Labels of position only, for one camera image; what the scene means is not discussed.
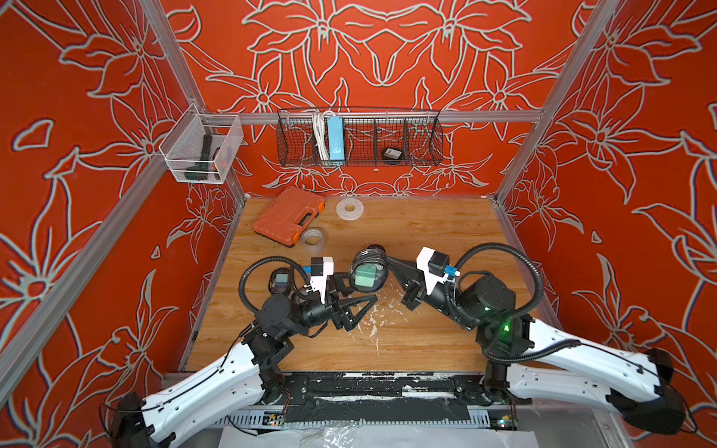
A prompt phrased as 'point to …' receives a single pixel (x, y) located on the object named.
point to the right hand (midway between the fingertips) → (383, 260)
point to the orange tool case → (288, 216)
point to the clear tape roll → (313, 240)
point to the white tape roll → (349, 209)
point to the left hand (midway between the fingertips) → (370, 289)
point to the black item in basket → (391, 153)
